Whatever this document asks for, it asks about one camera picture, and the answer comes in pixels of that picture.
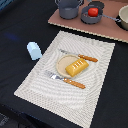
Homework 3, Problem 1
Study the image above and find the yellow toy bread loaf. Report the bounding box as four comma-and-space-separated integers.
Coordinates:
65, 58, 89, 77

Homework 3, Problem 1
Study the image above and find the light blue toy carton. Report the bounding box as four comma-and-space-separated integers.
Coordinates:
27, 42, 42, 60

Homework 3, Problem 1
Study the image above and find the red toy tomato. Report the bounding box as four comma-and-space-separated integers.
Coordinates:
88, 8, 98, 17

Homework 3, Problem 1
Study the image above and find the round wooden plate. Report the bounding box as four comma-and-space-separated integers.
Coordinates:
56, 55, 80, 78

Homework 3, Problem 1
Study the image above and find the white woven placemat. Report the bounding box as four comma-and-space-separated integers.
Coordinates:
14, 31, 115, 128

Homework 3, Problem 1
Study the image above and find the pink wooden board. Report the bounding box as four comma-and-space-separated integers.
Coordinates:
48, 0, 128, 43

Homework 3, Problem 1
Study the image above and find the beige bowl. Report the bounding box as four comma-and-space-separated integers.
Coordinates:
119, 5, 128, 30

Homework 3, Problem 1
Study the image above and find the fork with wooden handle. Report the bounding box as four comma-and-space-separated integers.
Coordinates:
44, 71, 85, 89

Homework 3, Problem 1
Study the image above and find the knife with wooden handle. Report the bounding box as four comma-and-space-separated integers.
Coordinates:
59, 49, 98, 62

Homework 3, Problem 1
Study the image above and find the grey saucepan with handle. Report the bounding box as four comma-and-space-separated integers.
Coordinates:
81, 6, 120, 24

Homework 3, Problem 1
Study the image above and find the grey pot with handles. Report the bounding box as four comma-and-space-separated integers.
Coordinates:
55, 0, 83, 19

